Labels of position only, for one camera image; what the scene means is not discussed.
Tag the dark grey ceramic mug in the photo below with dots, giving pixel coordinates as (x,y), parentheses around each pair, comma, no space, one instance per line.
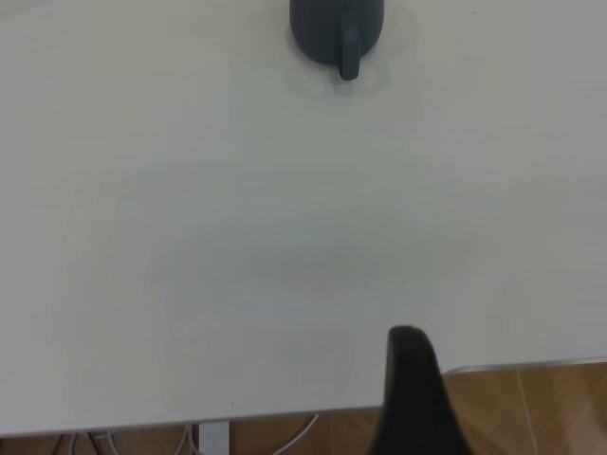
(313,33)

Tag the grey metal table leg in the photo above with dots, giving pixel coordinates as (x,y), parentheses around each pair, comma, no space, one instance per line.
(214,438)

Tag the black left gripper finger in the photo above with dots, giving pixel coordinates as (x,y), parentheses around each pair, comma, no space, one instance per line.
(412,403)

